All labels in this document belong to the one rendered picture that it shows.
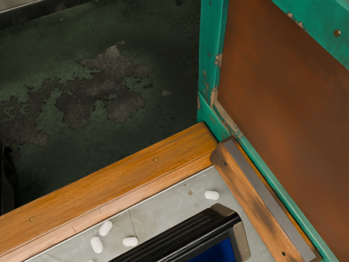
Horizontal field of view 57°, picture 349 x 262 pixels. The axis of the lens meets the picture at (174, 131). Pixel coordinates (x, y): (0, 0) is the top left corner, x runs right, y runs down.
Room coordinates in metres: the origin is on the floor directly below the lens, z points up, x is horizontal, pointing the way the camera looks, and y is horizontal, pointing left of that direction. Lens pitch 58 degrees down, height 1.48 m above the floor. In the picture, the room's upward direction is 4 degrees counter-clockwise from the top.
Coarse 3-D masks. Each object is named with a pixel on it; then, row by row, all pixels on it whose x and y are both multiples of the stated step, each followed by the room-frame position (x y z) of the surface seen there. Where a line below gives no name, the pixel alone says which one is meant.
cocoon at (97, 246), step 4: (92, 240) 0.18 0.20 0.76; (96, 240) 0.18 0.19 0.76; (100, 240) 0.18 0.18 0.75; (92, 244) 0.17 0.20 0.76; (96, 244) 0.17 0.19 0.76; (100, 244) 0.17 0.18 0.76; (96, 248) 0.16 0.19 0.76; (100, 248) 0.16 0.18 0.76; (96, 252) 0.16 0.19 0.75; (100, 252) 0.16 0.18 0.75
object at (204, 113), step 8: (200, 96) 0.50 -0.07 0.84; (200, 104) 0.50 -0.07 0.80; (200, 112) 0.50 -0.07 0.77; (208, 112) 0.46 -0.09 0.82; (200, 120) 0.49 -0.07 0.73; (208, 120) 0.46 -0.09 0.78; (216, 120) 0.43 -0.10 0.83; (216, 128) 0.42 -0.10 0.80; (224, 128) 0.40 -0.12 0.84; (216, 136) 0.42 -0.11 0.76; (224, 136) 0.39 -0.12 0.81
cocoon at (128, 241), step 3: (132, 237) 0.18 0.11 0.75; (123, 240) 0.18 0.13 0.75; (126, 240) 0.18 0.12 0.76; (129, 240) 0.18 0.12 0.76; (132, 240) 0.18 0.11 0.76; (135, 240) 0.18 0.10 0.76; (123, 243) 0.17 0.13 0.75; (126, 243) 0.17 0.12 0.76; (129, 243) 0.17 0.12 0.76; (132, 243) 0.17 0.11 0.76; (135, 243) 0.17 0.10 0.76
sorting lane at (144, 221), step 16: (192, 176) 0.32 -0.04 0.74; (208, 176) 0.32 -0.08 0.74; (160, 192) 0.29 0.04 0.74; (176, 192) 0.28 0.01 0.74; (192, 192) 0.28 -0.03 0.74; (224, 192) 0.28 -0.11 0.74; (128, 208) 0.25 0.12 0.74; (144, 208) 0.25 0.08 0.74; (160, 208) 0.25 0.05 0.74; (176, 208) 0.25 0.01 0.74; (192, 208) 0.24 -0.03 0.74; (240, 208) 0.23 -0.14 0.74; (112, 224) 0.22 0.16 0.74; (128, 224) 0.22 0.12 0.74; (144, 224) 0.21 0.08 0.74; (160, 224) 0.21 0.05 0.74; (176, 224) 0.21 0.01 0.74; (80, 240) 0.19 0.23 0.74; (112, 240) 0.18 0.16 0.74; (144, 240) 0.18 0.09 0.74; (256, 240) 0.16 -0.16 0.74; (48, 256) 0.16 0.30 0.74; (64, 256) 0.16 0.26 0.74; (80, 256) 0.15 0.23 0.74; (96, 256) 0.15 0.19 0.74; (112, 256) 0.15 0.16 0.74; (256, 256) 0.13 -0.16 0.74; (272, 256) 0.12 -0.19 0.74
